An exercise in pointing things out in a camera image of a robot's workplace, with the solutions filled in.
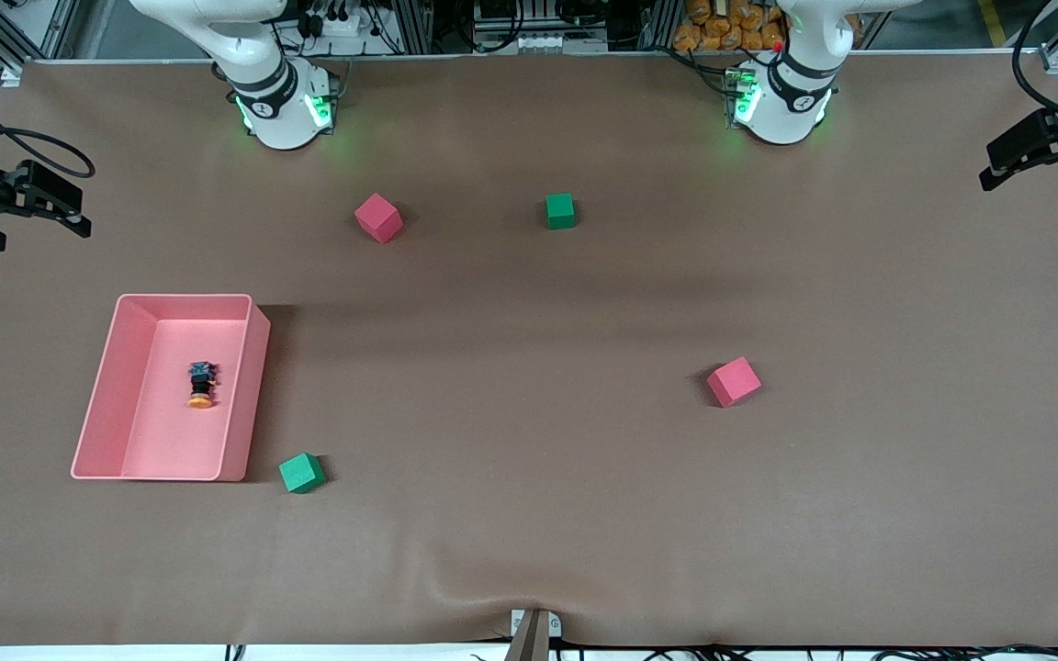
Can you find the pink plastic tray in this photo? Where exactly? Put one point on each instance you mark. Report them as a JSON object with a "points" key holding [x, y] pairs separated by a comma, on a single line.
{"points": [[125, 395]]}

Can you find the yellow mushroom push button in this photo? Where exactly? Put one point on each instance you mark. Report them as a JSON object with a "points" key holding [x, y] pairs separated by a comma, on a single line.
{"points": [[202, 390]]}

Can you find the aluminium camera stand post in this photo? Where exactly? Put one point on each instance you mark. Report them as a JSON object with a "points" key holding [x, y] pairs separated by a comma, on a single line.
{"points": [[529, 643]]}

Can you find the bag of orange items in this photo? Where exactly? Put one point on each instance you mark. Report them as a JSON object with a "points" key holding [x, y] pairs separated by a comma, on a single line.
{"points": [[722, 32]]}

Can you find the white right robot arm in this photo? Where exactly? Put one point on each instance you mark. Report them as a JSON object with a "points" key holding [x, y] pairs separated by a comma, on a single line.
{"points": [[263, 55]]}

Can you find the brown table mat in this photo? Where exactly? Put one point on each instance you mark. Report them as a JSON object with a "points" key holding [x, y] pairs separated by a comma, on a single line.
{"points": [[529, 514]]}

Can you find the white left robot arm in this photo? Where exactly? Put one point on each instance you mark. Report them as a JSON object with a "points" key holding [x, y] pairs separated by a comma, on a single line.
{"points": [[795, 87]]}

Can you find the long white socket strip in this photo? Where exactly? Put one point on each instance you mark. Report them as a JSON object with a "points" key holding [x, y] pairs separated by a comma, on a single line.
{"points": [[538, 42]]}

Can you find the white power strip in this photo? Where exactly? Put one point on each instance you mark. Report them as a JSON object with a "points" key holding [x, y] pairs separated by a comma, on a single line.
{"points": [[336, 26]]}

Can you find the green foam cube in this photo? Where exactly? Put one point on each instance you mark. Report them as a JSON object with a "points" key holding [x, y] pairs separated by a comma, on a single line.
{"points": [[301, 473], [560, 211]]}

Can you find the pink foam cube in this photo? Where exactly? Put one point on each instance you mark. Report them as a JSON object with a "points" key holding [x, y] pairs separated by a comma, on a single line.
{"points": [[733, 382], [377, 218]]}

